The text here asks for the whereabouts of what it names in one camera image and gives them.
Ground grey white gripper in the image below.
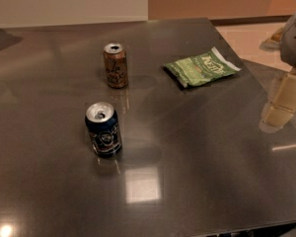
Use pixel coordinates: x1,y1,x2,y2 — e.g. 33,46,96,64
263,12,296,127

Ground blue pepsi can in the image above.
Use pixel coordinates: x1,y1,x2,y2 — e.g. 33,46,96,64
85,102,122,158

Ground orange la croix can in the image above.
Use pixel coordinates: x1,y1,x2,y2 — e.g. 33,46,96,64
103,42,128,88

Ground green chip bag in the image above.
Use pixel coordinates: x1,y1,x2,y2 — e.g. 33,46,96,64
165,47,240,88

